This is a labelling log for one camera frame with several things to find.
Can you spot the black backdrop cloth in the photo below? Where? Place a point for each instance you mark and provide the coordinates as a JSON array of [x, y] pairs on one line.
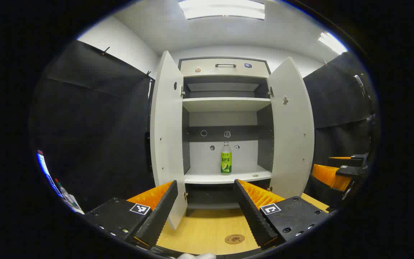
[[95, 136]]

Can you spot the small ceiling light panel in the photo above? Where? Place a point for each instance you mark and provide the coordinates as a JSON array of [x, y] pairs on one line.
[[332, 43]]

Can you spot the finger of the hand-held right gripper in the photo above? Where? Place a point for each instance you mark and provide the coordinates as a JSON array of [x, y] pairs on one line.
[[350, 171], [358, 157]]

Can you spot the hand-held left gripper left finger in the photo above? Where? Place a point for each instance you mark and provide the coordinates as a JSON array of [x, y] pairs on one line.
[[160, 216]]

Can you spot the white cabinet door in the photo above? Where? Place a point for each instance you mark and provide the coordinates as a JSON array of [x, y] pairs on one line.
[[291, 144], [167, 136]]

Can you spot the round cork coaster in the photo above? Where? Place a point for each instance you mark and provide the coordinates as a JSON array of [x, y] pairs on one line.
[[234, 239]]

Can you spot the large ceiling light panel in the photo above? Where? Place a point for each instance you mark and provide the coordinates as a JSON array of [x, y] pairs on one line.
[[225, 9]]

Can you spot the green label bottle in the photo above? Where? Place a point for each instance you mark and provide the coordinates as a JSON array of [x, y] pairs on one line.
[[226, 163]]

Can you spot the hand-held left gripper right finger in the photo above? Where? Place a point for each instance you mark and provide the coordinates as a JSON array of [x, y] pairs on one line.
[[253, 216]]

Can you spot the white and grey cabinet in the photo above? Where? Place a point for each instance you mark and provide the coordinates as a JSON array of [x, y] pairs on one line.
[[225, 104]]

